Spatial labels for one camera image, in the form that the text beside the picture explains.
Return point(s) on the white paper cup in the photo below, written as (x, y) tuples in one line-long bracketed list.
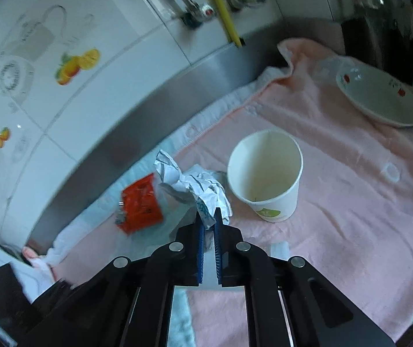
[(264, 166)]

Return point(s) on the white plate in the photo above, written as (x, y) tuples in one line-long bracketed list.
[(376, 97)]

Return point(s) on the pink blanket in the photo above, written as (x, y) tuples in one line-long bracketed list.
[(354, 195)]

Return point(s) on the red snack wrapper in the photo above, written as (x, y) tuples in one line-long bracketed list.
[(139, 200)]

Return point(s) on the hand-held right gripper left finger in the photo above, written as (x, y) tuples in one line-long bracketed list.
[(201, 253)]

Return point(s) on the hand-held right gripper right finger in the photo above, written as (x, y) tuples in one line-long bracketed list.
[(219, 249)]

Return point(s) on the yellow pipe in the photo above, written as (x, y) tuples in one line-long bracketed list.
[(224, 14)]

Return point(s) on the white wrapper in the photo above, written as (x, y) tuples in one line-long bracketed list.
[(192, 184)]

